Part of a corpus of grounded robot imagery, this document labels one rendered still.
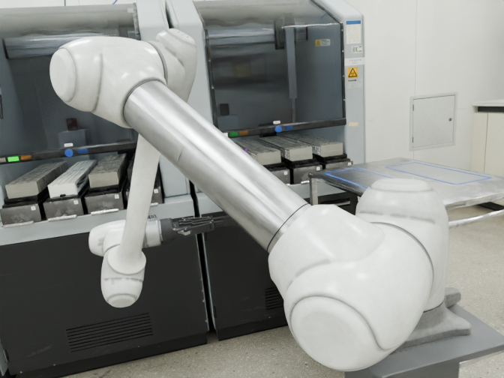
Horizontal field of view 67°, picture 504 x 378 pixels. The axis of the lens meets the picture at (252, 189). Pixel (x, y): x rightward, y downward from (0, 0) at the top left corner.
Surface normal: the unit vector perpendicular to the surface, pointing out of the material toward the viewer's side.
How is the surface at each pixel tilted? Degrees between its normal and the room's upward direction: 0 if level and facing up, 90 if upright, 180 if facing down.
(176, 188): 90
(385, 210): 86
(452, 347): 0
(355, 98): 90
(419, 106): 90
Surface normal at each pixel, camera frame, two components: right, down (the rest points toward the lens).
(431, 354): -0.09, -0.97
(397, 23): 0.24, 0.22
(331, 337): -0.50, 0.32
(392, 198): -0.41, -0.51
